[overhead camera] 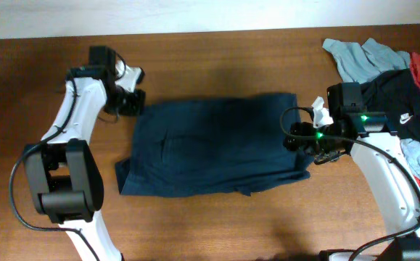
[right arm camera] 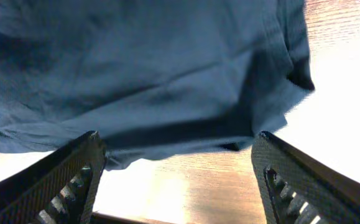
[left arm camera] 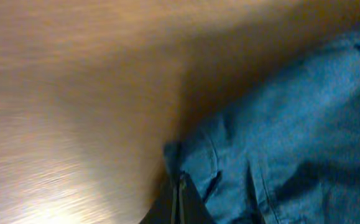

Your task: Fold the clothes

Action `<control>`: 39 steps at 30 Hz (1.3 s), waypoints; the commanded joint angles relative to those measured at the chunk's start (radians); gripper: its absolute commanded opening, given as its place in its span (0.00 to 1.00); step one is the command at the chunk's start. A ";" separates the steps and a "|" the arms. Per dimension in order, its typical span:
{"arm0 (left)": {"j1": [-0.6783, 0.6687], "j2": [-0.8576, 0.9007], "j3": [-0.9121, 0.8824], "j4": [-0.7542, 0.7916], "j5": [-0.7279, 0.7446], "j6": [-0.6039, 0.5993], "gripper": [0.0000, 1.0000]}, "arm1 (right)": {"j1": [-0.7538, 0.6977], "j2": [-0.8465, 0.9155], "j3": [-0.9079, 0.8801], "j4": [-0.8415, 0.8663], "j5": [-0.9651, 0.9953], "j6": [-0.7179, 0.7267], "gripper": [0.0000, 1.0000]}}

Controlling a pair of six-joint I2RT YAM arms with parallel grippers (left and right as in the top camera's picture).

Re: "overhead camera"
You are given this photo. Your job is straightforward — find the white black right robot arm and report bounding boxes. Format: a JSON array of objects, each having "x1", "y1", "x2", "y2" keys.
[{"x1": 284, "y1": 112, "x2": 420, "y2": 261}]

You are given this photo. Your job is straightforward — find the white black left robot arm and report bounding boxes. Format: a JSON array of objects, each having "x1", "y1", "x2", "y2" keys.
[{"x1": 17, "y1": 62, "x2": 144, "y2": 260}]

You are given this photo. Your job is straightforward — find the navy blue shorts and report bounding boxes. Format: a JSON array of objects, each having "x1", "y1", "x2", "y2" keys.
[{"x1": 115, "y1": 93, "x2": 313, "y2": 198}]

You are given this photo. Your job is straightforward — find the black nike garment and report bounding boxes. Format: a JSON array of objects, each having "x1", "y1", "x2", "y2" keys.
[{"x1": 358, "y1": 68, "x2": 420, "y2": 211}]

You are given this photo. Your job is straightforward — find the grey t-shirt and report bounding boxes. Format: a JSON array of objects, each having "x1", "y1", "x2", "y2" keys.
[{"x1": 322, "y1": 38, "x2": 420, "y2": 183}]

